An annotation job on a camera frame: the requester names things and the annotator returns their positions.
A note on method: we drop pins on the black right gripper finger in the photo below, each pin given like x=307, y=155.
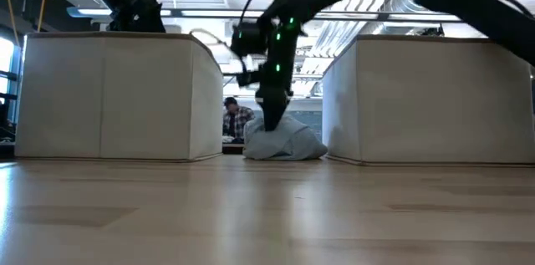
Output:
x=267, y=115
x=280, y=112

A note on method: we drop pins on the light blue cloth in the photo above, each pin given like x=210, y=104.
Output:
x=288, y=144

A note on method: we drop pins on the person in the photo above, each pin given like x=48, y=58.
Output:
x=236, y=119

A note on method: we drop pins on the long ceiling light bar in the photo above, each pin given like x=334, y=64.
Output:
x=342, y=16

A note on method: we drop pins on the white fabric storage bin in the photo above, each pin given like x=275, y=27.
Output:
x=108, y=98
x=430, y=102

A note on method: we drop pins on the dark metal shelf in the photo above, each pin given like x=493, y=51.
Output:
x=7, y=110

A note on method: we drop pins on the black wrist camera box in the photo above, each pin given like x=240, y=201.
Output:
x=248, y=39

